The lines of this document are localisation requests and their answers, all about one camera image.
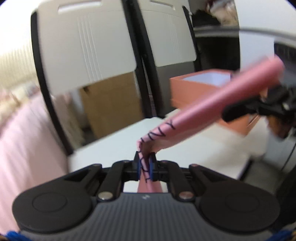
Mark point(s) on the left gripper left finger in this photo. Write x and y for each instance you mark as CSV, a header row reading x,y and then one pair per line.
x,y
67,201

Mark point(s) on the wooden drawer cabinet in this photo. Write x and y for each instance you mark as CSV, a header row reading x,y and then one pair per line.
x,y
112,104

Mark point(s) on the pink storage box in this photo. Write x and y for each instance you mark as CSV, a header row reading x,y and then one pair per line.
x,y
185,89

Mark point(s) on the bed with pink sheet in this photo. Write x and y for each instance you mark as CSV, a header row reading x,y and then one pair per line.
x,y
30,155

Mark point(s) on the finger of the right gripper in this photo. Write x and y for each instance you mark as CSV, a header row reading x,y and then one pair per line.
x,y
241,108

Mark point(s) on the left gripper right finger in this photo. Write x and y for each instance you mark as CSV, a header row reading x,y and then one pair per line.
x,y
226,203

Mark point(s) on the white black folding chair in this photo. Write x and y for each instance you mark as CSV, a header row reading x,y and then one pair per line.
x,y
78,43

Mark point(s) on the pink shopping bag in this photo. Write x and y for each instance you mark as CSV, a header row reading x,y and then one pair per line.
x,y
203,112

